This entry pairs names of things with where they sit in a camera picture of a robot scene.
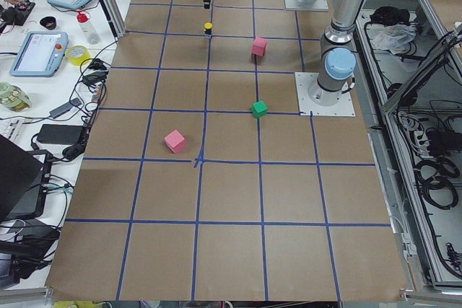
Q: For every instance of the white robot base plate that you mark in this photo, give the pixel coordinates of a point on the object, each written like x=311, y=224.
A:
x=314, y=101

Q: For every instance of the crumpled white cloth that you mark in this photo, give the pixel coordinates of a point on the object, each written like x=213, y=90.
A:
x=394, y=38

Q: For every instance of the pink foam cube centre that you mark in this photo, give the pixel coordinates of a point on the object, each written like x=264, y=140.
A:
x=259, y=47

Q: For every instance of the brown paper table cover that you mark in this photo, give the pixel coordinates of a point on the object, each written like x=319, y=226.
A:
x=281, y=208

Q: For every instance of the black bowl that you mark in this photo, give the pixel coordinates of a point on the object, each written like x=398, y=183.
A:
x=48, y=22

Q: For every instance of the pink foam cube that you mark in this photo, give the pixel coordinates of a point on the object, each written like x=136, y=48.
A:
x=259, y=47
x=175, y=141

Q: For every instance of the clear squeeze bottle red cap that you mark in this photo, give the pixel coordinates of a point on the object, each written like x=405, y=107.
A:
x=88, y=29

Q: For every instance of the black laptop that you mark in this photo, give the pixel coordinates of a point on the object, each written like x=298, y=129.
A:
x=24, y=175

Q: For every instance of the green foam cube centre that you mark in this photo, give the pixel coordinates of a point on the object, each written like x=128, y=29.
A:
x=259, y=109

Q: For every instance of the yellow tape roll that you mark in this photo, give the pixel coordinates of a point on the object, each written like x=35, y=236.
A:
x=78, y=55

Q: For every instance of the yellow push button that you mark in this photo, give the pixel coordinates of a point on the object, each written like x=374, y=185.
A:
x=208, y=27

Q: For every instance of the black power adapter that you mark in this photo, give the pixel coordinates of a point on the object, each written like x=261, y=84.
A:
x=59, y=134

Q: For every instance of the teach pendant tablet near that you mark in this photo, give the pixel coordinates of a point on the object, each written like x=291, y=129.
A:
x=40, y=55

